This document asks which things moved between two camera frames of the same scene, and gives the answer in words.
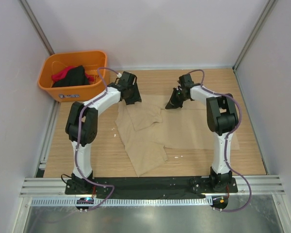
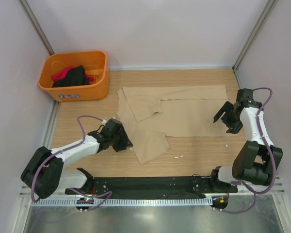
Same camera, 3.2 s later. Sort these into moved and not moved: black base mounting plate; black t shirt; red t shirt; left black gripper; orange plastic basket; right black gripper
Moved: right black gripper; left black gripper
Not moved: black t shirt; black base mounting plate; red t shirt; orange plastic basket
